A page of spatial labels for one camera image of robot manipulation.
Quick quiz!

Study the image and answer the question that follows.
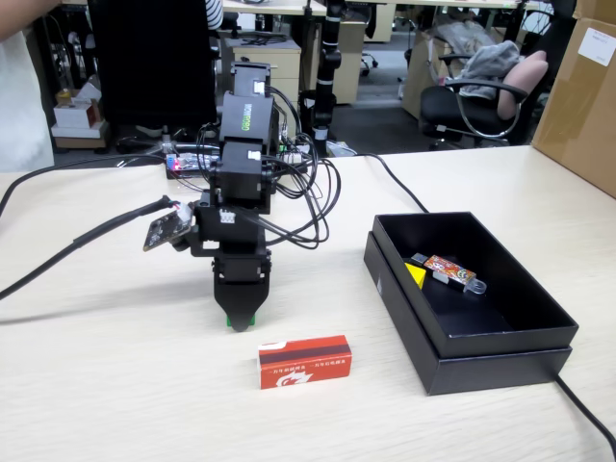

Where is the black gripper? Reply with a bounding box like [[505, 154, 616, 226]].
[[191, 190, 271, 333]]

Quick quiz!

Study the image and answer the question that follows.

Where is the red and white carton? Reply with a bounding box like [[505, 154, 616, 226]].
[[257, 334, 353, 391]]

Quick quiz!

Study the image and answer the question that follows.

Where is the yellow wooden cube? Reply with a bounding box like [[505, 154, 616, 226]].
[[403, 262, 428, 290]]

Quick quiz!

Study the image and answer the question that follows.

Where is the bare person forearm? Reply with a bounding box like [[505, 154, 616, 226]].
[[0, 0, 63, 40]]

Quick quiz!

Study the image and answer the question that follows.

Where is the flat white box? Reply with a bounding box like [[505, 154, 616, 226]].
[[50, 120, 110, 141]]

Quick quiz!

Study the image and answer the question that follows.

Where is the black cardboard box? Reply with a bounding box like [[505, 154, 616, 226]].
[[372, 210, 579, 360]]

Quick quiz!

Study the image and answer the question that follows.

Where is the white cardboard box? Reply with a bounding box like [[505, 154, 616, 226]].
[[52, 84, 103, 129]]

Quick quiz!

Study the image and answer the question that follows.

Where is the black open box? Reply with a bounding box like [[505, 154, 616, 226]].
[[363, 230, 574, 397]]

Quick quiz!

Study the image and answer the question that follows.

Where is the large cardboard box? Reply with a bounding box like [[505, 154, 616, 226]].
[[572, 0, 616, 23], [531, 16, 616, 198]]

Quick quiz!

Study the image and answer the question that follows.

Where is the robot control board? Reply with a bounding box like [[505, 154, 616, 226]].
[[165, 152, 216, 180]]

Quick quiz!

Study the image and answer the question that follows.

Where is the white power strip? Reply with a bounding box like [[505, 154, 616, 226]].
[[281, 143, 312, 167]]

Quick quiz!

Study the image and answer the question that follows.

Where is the orange patterned small tube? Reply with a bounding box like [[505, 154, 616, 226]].
[[410, 252, 488, 295]]

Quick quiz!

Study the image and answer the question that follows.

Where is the black computer monitor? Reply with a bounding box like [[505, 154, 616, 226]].
[[88, 0, 218, 127]]

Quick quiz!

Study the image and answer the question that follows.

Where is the black pole with white rings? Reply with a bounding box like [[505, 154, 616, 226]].
[[312, 0, 344, 143]]

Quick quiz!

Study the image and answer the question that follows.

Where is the black office chair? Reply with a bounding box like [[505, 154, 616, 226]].
[[419, 50, 530, 148]]

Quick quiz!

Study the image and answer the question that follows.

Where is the person in striped shirt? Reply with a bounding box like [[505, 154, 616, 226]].
[[205, 0, 225, 31]]

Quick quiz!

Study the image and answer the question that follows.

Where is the person in white shirt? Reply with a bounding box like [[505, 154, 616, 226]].
[[0, 28, 55, 173]]

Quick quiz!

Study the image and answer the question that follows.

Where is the grey cloth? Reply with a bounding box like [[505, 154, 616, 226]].
[[454, 40, 524, 95]]

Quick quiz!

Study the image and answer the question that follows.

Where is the pink cushion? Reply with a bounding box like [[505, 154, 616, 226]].
[[497, 50, 550, 120]]

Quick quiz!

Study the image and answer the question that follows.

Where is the white paper label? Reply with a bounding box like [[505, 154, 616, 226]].
[[577, 27, 616, 67]]

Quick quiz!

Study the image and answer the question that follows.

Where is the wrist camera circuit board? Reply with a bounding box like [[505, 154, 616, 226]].
[[141, 204, 194, 255]]

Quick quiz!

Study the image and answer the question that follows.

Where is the thick black camera cable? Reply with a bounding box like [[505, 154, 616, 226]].
[[0, 153, 187, 302]]

